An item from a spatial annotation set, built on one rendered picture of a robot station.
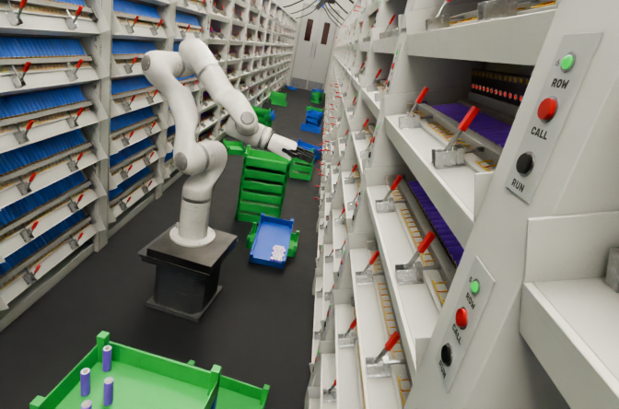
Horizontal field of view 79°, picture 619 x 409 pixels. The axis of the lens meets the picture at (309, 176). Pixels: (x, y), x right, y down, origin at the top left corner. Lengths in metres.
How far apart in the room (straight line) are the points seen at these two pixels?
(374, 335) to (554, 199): 0.56
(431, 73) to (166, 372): 0.95
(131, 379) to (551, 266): 0.93
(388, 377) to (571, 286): 0.47
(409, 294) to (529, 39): 0.37
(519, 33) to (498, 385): 0.31
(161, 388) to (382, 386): 0.54
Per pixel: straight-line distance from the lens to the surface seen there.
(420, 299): 0.59
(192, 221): 1.63
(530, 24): 0.41
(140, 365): 1.08
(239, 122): 1.29
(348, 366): 1.01
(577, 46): 0.33
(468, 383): 0.38
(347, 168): 1.72
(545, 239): 0.31
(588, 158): 0.30
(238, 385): 1.53
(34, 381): 1.67
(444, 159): 0.55
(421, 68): 0.97
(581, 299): 0.31
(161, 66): 1.56
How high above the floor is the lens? 1.20
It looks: 19 degrees down
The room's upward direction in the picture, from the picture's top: 12 degrees clockwise
